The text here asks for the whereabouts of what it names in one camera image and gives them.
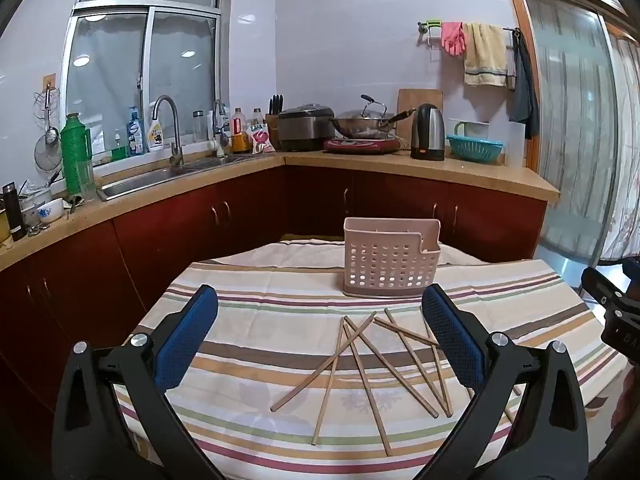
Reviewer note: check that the black thermos bottle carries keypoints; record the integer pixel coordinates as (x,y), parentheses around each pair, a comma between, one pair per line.
(14,215)

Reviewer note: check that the pink rubber gloves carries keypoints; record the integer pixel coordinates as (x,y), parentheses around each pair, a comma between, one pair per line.
(452,37)

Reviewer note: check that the small chrome tap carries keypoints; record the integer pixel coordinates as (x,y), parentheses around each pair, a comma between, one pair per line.
(218,115)

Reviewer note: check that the bunch of wooden chopsticks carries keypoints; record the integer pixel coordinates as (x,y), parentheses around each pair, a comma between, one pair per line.
(325,360)

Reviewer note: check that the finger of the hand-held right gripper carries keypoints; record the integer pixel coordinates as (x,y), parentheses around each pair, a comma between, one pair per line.
(600,287)

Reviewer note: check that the glass wok lid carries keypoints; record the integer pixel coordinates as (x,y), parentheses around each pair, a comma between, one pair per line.
(370,118)

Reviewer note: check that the red and white snack bag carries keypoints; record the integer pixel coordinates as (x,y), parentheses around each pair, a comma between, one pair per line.
(260,140)

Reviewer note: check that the stainless steel sink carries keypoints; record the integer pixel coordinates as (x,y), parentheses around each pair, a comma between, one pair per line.
(140,180)

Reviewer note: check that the clear bottle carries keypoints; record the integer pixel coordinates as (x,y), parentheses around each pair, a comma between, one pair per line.
(257,116)

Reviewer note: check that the blue dish soap bottle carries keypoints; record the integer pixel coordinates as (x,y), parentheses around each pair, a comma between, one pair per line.
(135,135)

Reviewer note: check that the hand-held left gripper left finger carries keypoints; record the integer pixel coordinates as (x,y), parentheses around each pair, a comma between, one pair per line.
(187,340)

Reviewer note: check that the white translucent plastic container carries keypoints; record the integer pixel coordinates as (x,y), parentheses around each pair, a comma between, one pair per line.
(515,147)

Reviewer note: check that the dark grey hanging cloth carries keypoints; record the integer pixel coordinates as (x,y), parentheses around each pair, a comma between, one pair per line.
(525,95)

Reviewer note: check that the wooden cutting board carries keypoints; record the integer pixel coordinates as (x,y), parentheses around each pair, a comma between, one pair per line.
(407,102)

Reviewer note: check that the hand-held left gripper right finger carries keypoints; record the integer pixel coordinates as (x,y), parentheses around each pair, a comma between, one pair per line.
(452,340)

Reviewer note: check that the tall chrome sink faucet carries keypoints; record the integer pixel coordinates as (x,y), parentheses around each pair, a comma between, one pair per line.
(175,130)

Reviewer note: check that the glass door with wooden frame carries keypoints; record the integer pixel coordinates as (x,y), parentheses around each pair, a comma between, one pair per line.
(570,110)

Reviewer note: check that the red kitchen cabinets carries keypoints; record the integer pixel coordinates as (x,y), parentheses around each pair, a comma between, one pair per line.
(200,230)

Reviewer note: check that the striped tablecloth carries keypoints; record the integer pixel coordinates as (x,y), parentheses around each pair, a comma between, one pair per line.
(280,320)

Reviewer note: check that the green thermos flask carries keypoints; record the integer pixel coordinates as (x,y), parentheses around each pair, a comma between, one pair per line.
(75,155)

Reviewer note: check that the teal plastic colander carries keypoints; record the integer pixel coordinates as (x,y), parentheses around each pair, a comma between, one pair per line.
(475,150)

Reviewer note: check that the grey rice cooker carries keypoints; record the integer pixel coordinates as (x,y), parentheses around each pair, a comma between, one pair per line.
(305,130)

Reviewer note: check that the hanging metal strainer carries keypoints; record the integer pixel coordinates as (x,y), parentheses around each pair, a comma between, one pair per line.
(46,152)

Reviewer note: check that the beige kitchen countertop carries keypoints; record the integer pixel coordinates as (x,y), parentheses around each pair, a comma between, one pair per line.
(375,170)

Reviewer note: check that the white spray cleaner bottle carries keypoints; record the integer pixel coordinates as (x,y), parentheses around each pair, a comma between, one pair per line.
(156,135)

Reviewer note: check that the yellow towel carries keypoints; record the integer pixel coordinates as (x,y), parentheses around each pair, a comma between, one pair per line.
(485,55)

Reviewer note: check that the pink perforated plastic utensil basket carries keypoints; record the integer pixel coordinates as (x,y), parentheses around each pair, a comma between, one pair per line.
(390,260)

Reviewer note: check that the wall towel rack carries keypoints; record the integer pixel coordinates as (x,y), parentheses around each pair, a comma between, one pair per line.
(430,24)

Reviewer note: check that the wooden knife block with knives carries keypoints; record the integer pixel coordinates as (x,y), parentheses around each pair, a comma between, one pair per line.
(272,125)

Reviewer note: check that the sliding glass window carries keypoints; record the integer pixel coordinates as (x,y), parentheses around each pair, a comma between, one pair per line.
(110,70)

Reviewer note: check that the red induction cooker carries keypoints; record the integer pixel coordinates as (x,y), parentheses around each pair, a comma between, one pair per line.
(360,146)

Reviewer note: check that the steel electric kettle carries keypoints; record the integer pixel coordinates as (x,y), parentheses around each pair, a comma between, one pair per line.
(429,130)

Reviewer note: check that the amber cooking oil bottle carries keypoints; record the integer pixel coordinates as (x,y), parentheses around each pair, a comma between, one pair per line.
(240,142)

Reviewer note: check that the small green dish soap bottle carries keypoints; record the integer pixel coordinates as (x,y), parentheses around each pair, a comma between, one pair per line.
(119,152)

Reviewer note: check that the white bowl with blue pattern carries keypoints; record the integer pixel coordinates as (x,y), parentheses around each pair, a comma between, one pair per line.
(52,210)

